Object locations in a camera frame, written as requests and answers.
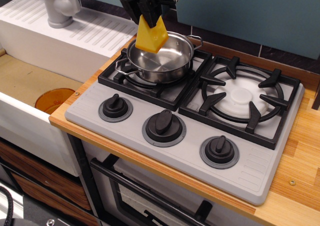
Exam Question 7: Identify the yellow toy cheese wedge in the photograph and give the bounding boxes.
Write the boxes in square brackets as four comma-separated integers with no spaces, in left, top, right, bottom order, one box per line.
[135,15,169,54]

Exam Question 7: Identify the black right stove knob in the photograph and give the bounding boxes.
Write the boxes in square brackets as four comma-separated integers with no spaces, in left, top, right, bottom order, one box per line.
[199,135,240,170]

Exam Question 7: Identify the black left stove knob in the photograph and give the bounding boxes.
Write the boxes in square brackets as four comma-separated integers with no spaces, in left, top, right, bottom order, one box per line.
[98,93,133,123]

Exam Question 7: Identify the white toy sink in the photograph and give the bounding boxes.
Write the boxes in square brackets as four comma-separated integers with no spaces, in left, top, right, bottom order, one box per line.
[0,0,137,177]

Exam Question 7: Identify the stainless steel pot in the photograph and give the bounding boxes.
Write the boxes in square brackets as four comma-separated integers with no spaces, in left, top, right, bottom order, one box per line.
[114,31,204,84]

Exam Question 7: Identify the black middle stove knob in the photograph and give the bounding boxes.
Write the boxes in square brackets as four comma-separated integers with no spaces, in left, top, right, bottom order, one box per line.
[142,109,187,148]

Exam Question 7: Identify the oven door with black handle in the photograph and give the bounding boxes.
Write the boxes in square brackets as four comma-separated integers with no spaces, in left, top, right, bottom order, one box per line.
[90,154,256,226]

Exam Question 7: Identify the black burner grate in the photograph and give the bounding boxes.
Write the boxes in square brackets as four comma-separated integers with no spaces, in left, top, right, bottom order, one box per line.
[178,56,305,150]
[98,49,213,111]

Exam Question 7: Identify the grey toy stove top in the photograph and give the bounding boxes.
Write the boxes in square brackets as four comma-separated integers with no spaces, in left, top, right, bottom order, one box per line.
[64,32,306,207]

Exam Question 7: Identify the black braided cable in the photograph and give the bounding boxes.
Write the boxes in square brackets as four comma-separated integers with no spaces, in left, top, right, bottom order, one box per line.
[0,185,16,226]

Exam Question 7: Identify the black left burner grate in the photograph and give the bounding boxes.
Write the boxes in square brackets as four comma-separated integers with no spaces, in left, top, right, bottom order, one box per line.
[98,49,213,111]

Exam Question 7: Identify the black stove knob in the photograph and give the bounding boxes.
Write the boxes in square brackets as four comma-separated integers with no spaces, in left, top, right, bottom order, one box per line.
[98,93,133,123]
[199,135,240,170]
[142,109,187,148]

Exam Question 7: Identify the wooden drawer fronts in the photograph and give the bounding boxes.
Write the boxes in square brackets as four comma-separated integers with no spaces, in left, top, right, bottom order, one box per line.
[0,138,99,226]

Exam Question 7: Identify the grey toy faucet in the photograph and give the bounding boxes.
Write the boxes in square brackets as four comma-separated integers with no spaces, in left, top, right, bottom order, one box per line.
[44,0,81,29]

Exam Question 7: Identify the black right burner grate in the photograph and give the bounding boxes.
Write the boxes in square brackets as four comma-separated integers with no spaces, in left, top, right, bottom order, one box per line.
[178,56,305,150]

